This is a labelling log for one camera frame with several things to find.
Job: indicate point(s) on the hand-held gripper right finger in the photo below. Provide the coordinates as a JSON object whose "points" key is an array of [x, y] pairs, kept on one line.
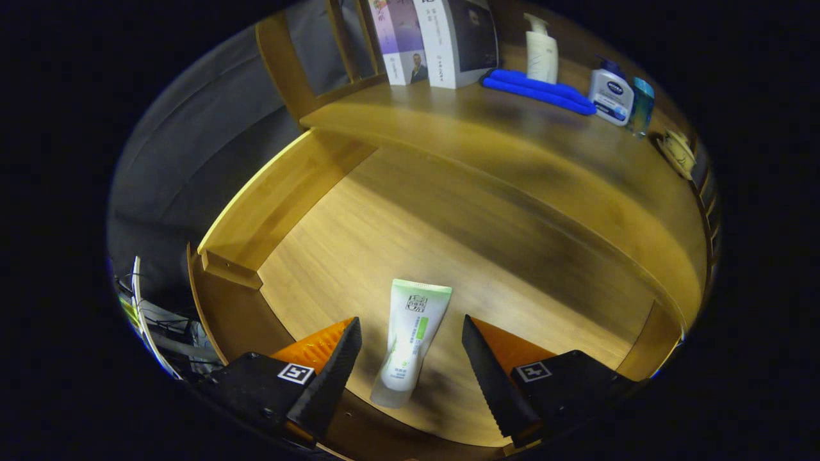
{"points": [[490, 384]]}

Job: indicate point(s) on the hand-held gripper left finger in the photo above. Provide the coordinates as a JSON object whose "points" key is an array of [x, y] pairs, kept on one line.
{"points": [[333, 384]]}

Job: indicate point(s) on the white and green tube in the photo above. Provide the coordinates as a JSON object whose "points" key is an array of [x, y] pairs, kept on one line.
{"points": [[410, 333]]}

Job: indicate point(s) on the brown wooden drawer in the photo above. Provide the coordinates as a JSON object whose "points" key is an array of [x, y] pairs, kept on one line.
{"points": [[384, 224]]}

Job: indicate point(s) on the wooden countertop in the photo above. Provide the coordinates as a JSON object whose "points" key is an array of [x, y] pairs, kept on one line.
{"points": [[487, 141]]}

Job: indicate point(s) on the brown wooden cabinet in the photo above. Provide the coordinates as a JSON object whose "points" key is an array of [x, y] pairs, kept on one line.
{"points": [[282, 57]]}

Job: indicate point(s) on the black backdrop cloth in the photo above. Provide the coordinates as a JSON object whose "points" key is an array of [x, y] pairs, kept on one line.
{"points": [[192, 160]]}

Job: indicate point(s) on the tan lidded ceramic cup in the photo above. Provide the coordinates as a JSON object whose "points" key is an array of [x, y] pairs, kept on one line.
{"points": [[679, 153]]}

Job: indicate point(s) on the folded blue cloth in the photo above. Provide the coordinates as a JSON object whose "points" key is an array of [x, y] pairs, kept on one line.
{"points": [[538, 89]]}

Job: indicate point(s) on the white bottle with blue cap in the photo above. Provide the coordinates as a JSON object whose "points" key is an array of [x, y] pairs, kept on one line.
{"points": [[612, 96]]}

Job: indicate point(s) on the teal bottle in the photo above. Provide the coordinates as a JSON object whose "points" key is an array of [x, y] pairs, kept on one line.
{"points": [[640, 105]]}

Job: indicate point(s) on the white pump bottle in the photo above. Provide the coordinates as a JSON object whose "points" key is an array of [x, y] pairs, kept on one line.
{"points": [[541, 57]]}

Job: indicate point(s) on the thick white book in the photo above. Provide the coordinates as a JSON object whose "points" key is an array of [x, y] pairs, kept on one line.
{"points": [[442, 45]]}

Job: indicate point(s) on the purple book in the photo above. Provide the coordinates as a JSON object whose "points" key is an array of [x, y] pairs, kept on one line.
{"points": [[397, 38]]}

